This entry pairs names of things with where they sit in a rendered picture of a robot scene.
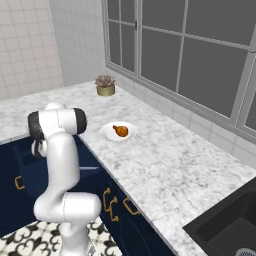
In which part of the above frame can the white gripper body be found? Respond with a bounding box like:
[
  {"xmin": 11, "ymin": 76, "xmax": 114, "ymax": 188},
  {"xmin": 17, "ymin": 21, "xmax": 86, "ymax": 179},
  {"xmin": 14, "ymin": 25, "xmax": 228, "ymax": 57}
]
[{"xmin": 31, "ymin": 139, "xmax": 48, "ymax": 158}]

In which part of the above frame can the open navy drawer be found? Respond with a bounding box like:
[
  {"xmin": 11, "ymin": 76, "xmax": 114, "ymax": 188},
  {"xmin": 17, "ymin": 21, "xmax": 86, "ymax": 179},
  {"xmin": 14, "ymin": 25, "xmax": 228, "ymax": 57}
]
[{"xmin": 9, "ymin": 134, "xmax": 103, "ymax": 202}]

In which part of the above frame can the white round plate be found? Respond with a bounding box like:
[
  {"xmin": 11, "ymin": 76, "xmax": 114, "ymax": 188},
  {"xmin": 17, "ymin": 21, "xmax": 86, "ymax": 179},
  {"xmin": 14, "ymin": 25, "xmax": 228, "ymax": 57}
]
[{"xmin": 98, "ymin": 120, "xmax": 139, "ymax": 143}]

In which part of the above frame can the navy drawer front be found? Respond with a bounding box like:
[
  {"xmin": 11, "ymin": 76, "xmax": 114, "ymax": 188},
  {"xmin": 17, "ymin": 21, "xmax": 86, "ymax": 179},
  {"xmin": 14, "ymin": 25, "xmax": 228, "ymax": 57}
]
[{"xmin": 117, "ymin": 191, "xmax": 176, "ymax": 256}]

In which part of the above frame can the navy cupboard door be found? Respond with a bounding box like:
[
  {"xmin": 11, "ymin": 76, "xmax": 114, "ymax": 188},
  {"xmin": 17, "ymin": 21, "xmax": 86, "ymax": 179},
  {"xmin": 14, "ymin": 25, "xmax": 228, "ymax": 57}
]
[
  {"xmin": 79, "ymin": 138, "xmax": 111, "ymax": 228},
  {"xmin": 99, "ymin": 181, "xmax": 125, "ymax": 249}
]

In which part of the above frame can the brown chicken drumstick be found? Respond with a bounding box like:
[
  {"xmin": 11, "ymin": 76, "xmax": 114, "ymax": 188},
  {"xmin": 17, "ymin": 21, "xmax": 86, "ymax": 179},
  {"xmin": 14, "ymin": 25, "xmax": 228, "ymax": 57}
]
[{"xmin": 112, "ymin": 124, "xmax": 130, "ymax": 138}]

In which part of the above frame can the succulent in gold pot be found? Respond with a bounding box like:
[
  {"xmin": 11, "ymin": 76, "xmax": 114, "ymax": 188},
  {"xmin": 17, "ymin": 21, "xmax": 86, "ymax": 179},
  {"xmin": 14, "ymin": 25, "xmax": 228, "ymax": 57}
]
[{"xmin": 94, "ymin": 74, "xmax": 117, "ymax": 98}]

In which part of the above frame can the grey framed window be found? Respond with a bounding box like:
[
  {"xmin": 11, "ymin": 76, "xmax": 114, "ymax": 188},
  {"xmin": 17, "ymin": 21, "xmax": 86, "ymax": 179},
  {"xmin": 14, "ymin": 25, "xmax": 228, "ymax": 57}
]
[{"xmin": 101, "ymin": 0, "xmax": 256, "ymax": 144}]

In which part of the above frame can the black sink basin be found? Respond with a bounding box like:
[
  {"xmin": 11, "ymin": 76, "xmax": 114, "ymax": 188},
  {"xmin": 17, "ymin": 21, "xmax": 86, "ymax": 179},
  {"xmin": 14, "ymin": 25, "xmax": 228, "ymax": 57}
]
[{"xmin": 182, "ymin": 176, "xmax": 256, "ymax": 256}]

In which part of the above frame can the grey sink drain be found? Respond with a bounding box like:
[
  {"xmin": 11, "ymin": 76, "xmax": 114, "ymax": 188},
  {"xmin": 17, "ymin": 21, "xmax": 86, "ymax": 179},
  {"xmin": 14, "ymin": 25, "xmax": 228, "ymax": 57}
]
[{"xmin": 234, "ymin": 247, "xmax": 256, "ymax": 256}]

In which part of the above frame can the gold drawer handle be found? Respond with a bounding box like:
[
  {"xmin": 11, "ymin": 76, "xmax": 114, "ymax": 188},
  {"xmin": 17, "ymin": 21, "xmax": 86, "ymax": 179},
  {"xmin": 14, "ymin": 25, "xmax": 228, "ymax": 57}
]
[{"xmin": 14, "ymin": 175, "xmax": 26, "ymax": 191}]

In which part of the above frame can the gold cupboard door handle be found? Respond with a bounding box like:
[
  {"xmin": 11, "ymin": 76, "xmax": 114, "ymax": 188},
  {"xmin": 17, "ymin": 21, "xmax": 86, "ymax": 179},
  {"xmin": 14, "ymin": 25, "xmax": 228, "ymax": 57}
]
[
  {"xmin": 102, "ymin": 187, "xmax": 112, "ymax": 213},
  {"xmin": 109, "ymin": 196, "xmax": 120, "ymax": 223}
]

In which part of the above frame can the gold bar handle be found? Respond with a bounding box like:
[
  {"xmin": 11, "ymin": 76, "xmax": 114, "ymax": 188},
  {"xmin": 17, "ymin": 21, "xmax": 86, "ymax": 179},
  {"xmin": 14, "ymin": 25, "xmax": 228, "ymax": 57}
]
[{"xmin": 122, "ymin": 196, "xmax": 141, "ymax": 216}]

